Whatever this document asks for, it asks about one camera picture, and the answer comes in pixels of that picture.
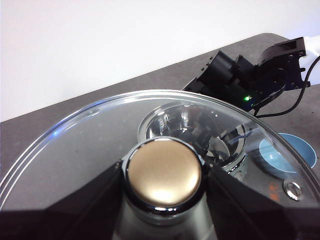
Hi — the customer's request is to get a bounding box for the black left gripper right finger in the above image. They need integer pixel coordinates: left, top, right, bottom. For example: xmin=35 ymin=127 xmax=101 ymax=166
xmin=206 ymin=163 xmax=320 ymax=240

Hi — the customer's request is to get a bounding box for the black cable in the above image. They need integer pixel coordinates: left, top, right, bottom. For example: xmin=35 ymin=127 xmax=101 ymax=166
xmin=252 ymin=54 xmax=320 ymax=119

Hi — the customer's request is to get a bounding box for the blue ribbed bowl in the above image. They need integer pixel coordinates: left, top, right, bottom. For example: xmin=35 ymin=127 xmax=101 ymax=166
xmin=258 ymin=132 xmax=317 ymax=176

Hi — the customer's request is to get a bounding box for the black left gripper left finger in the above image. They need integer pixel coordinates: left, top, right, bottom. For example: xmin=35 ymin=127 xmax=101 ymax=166
xmin=0 ymin=160 xmax=126 ymax=240

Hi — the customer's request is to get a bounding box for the glass lid with green knob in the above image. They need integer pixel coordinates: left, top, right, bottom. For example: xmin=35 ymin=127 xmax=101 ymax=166
xmin=0 ymin=89 xmax=320 ymax=240

